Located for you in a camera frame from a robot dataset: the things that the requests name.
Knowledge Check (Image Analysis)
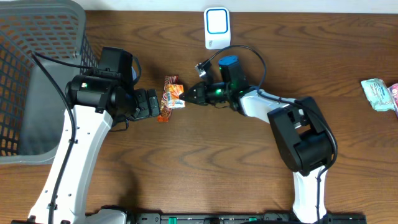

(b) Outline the orange chocolate bar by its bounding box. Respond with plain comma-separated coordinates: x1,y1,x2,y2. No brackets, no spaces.
157,75,178,123

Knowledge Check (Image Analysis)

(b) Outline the grey plastic basket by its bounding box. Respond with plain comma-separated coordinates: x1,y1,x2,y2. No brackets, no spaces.
1,1,98,165

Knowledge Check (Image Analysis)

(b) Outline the orange tissue pack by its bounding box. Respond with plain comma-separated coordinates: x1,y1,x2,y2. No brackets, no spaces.
165,84,185,109

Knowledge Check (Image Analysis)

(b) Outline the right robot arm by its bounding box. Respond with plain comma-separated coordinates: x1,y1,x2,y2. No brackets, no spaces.
179,55,338,223

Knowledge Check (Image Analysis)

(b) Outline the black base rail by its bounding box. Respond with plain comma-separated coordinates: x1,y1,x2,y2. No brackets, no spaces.
85,205,368,224

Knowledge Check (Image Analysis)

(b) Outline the green toilet wipes pack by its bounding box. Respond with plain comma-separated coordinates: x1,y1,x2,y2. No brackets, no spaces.
361,78,395,111

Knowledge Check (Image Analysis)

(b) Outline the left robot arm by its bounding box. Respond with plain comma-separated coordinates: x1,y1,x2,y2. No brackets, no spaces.
25,47,160,223

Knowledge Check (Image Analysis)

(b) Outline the white barcode scanner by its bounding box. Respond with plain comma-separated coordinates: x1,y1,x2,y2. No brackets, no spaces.
203,7,231,50

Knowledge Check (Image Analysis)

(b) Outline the purple red liner pack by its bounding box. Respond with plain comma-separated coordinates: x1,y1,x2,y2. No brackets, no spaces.
388,83,398,117

